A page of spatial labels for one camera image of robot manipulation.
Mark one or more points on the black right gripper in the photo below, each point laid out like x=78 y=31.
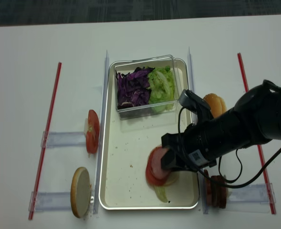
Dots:
x=189 y=150

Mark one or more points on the single meat slice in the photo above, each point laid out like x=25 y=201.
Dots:
x=156 y=167

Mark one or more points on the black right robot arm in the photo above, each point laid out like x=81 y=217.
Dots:
x=254 y=120

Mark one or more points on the tomato slice on tray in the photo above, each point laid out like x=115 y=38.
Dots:
x=150 y=178

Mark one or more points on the meat slices on stand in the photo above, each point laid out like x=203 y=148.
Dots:
x=216 y=195

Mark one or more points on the green lettuce shreds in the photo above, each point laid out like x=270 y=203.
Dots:
x=162 y=85

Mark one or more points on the tomato slices on stand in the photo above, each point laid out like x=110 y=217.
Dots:
x=93 y=131

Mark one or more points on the metal tray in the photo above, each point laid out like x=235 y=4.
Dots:
x=126 y=148

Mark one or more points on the left red plastic rod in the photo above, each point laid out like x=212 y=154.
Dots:
x=47 y=127

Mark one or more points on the red plastic rod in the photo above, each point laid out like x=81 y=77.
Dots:
x=260 y=151
x=47 y=127

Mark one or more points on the sesame bun top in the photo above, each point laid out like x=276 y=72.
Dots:
x=216 y=103

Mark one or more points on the clear plastic salad box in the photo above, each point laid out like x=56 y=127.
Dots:
x=178 y=69

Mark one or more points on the purple cabbage shreds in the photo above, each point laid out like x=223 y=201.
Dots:
x=133 y=88

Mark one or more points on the bottom bun slice on stand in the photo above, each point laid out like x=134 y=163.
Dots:
x=80 y=192

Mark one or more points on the right red plastic rod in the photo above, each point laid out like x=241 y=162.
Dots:
x=260 y=151

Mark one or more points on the left lower clear rail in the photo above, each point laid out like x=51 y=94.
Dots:
x=49 y=201

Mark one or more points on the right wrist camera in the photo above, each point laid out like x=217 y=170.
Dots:
x=196 y=105

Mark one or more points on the left long clear rail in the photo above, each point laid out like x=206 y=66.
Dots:
x=95 y=204

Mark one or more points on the right lower clear rail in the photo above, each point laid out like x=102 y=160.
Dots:
x=255 y=193

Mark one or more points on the left upper clear rail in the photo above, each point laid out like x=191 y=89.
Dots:
x=62 y=139

